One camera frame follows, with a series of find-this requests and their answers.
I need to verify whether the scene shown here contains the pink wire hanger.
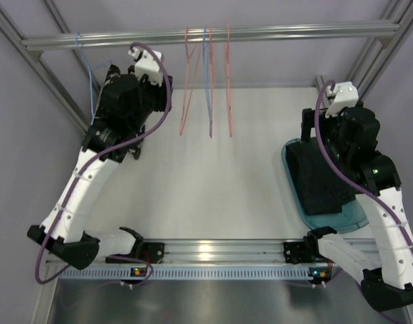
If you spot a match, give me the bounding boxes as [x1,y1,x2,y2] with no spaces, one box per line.
[179,27,200,136]
[207,27,214,138]

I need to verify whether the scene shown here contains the pink empty wire hanger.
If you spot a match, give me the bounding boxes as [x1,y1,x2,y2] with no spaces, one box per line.
[207,27,214,138]

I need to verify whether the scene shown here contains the teal plastic bin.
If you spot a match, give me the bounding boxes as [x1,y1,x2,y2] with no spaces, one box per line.
[281,138,368,234]

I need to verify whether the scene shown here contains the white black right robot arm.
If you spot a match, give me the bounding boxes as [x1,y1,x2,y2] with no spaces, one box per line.
[282,105,413,312]

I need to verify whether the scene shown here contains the blue empty wire hanger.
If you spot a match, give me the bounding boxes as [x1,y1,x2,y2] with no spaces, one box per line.
[202,26,213,138]

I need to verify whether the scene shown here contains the aluminium frame post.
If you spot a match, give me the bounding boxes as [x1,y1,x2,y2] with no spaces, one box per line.
[346,1,413,101]
[0,3,88,134]

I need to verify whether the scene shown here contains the aluminium hanging rail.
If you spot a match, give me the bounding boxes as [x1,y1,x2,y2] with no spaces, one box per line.
[21,20,400,51]

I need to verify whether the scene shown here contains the black trousers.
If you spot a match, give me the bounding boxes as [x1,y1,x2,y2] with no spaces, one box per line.
[285,140,356,216]

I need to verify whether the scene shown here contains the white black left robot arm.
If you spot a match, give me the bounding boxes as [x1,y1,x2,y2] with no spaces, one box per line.
[27,65,173,270]

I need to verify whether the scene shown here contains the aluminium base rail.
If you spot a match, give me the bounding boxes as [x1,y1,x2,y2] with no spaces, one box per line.
[46,238,383,267]

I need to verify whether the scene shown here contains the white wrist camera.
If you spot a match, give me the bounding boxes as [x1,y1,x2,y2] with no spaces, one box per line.
[128,48,163,86]
[325,81,359,118]

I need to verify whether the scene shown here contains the aluminium frame post right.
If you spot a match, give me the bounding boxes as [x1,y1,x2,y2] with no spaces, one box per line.
[346,1,413,101]

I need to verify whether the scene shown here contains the black white patterned garment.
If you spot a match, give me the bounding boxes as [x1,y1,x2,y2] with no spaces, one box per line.
[94,65,148,151]

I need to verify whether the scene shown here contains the aluminium frame post left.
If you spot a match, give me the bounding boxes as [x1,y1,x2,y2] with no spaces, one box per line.
[0,3,88,134]

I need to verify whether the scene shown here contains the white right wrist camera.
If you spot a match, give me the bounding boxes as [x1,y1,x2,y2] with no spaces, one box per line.
[325,81,359,118]

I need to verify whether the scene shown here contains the perforated grey cable duct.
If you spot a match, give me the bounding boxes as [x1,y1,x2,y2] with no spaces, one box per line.
[59,265,332,281]

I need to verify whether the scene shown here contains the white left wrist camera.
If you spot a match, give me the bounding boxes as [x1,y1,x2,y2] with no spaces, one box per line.
[128,48,163,86]

